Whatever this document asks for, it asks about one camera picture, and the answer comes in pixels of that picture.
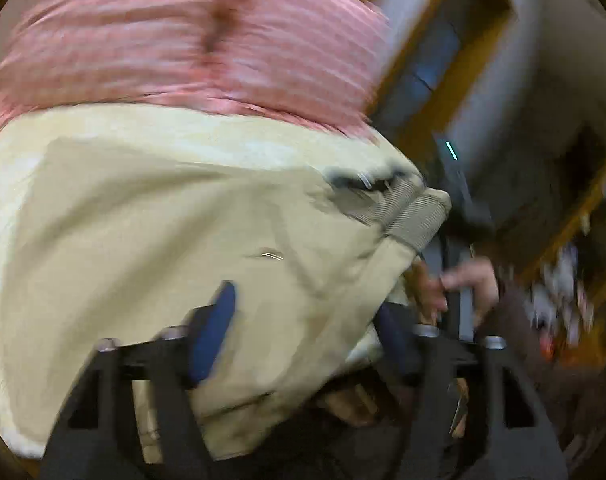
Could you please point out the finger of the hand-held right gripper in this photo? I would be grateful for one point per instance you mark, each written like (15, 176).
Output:
(368, 182)

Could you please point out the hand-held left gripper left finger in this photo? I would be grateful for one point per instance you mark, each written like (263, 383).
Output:
(212, 332)

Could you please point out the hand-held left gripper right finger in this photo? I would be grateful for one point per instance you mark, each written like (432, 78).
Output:
(394, 342)

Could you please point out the beige pants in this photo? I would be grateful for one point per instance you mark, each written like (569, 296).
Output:
(183, 220)

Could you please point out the person's right hand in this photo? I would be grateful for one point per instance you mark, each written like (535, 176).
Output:
(483, 280)

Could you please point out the yellow wooden shelf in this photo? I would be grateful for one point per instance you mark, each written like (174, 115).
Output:
(568, 230)

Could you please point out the pink striped blanket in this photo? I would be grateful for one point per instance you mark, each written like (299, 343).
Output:
(133, 35)

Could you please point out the yellow wooden frame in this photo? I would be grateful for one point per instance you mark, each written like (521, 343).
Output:
(485, 42)

